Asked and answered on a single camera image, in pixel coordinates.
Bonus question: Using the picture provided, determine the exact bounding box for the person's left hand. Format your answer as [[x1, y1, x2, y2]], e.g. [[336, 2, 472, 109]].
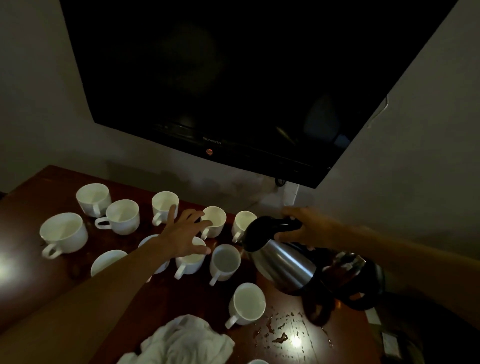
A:
[[154, 204, 215, 260]]

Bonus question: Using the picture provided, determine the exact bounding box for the person's right hand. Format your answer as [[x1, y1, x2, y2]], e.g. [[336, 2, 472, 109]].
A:
[[273, 205, 352, 252]]

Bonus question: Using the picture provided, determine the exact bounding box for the steel kettle with black lid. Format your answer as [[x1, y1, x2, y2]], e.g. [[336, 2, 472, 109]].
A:
[[241, 216, 323, 297]]

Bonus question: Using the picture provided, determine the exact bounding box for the group of white cups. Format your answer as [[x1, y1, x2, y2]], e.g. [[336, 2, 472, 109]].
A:
[[39, 183, 208, 284]]

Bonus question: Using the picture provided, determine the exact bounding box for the person's right forearm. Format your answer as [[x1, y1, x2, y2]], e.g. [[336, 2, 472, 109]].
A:
[[343, 224, 480, 331]]

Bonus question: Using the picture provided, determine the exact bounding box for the person's left forearm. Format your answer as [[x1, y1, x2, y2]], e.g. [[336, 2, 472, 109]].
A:
[[0, 238, 177, 364]]

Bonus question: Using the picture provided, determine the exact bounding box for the dark red wooden table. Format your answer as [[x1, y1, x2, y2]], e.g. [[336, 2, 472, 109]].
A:
[[0, 164, 382, 364]]

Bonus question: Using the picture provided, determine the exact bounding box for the black and steel kettle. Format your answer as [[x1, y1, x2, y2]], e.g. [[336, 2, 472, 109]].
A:
[[303, 251, 387, 327]]

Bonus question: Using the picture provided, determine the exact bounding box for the white crumpled cloth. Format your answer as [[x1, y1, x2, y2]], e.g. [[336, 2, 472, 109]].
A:
[[116, 314, 236, 364]]

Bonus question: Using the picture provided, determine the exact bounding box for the small white card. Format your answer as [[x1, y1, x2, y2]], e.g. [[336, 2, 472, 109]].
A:
[[381, 331, 399, 357]]

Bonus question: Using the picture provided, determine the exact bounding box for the thin white cable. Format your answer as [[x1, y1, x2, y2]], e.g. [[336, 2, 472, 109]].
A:
[[366, 96, 390, 130]]

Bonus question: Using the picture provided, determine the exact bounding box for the black wall television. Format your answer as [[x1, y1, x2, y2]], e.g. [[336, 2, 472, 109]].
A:
[[59, 0, 459, 190]]

